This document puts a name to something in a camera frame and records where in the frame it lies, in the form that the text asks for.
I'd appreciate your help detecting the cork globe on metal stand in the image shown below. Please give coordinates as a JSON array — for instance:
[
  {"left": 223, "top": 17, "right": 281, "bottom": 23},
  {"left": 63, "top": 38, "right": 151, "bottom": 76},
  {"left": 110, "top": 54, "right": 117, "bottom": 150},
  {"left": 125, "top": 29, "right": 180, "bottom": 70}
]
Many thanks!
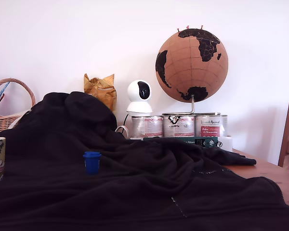
[{"left": 155, "top": 28, "right": 229, "bottom": 116}]

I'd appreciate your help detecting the silver tin with script lettering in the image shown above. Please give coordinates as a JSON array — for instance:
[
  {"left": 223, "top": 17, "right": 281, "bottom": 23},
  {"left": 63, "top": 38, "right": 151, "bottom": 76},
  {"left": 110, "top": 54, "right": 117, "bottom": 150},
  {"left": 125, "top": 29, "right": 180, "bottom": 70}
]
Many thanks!
[{"left": 194, "top": 114, "right": 228, "bottom": 138}]

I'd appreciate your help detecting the black fleece blanket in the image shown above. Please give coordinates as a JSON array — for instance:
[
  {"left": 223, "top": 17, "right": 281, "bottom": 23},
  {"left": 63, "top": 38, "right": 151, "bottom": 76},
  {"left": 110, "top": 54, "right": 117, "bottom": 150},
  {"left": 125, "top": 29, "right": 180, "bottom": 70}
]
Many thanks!
[{"left": 0, "top": 91, "right": 289, "bottom": 231}]

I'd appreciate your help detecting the wicker basket with handle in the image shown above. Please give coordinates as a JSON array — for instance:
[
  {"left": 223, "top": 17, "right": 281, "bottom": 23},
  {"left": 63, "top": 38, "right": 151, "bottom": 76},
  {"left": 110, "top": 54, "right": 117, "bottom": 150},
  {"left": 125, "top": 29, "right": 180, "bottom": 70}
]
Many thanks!
[{"left": 0, "top": 77, "right": 37, "bottom": 135}]

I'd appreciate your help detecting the white dome security camera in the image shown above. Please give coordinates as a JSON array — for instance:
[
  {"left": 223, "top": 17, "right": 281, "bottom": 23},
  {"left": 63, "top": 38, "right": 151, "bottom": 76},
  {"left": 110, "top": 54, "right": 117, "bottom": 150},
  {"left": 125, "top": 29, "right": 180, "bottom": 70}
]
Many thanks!
[{"left": 126, "top": 79, "right": 154, "bottom": 117}]

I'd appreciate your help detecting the white cable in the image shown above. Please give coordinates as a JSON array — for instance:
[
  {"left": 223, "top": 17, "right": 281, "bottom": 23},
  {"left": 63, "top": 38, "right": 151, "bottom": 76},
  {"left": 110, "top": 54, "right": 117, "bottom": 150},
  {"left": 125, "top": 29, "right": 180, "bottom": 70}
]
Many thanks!
[{"left": 115, "top": 125, "right": 130, "bottom": 139}]

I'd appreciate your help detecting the dark green book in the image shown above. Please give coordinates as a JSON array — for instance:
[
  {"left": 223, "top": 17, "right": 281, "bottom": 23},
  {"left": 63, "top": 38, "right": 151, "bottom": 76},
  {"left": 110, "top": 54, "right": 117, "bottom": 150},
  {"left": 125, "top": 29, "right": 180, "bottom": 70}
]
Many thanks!
[{"left": 143, "top": 136, "right": 219, "bottom": 148}]

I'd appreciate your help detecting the silver tin with red label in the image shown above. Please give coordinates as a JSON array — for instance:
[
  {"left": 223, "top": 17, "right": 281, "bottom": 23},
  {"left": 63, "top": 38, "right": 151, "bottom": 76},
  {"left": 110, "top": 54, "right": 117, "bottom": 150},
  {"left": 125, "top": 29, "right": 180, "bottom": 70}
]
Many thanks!
[{"left": 131, "top": 115, "right": 164, "bottom": 138}]

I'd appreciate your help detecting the blue coffee capsule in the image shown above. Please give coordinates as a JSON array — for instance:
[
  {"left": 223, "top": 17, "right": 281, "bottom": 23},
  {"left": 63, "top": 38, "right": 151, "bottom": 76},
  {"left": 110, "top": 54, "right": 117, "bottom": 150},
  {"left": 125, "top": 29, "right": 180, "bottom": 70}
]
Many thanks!
[{"left": 82, "top": 151, "right": 102, "bottom": 175}]

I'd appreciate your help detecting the silver tin with black logo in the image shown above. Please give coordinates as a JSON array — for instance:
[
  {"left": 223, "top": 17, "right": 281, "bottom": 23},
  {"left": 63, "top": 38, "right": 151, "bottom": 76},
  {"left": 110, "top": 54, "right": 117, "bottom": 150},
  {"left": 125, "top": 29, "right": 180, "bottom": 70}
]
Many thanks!
[{"left": 162, "top": 115, "right": 196, "bottom": 138}]

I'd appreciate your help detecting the blue pen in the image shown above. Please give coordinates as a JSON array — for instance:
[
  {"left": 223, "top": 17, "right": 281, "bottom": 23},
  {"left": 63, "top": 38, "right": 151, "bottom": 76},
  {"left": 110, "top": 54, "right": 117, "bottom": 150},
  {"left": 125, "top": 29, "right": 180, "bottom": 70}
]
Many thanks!
[{"left": 0, "top": 81, "right": 11, "bottom": 107}]

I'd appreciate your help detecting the crumpled yellow paper bag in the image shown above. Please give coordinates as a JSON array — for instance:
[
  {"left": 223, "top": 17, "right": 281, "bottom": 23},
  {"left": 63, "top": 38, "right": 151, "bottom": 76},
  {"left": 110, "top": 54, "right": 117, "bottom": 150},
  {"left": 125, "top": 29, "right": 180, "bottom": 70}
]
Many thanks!
[{"left": 83, "top": 73, "right": 118, "bottom": 113}]

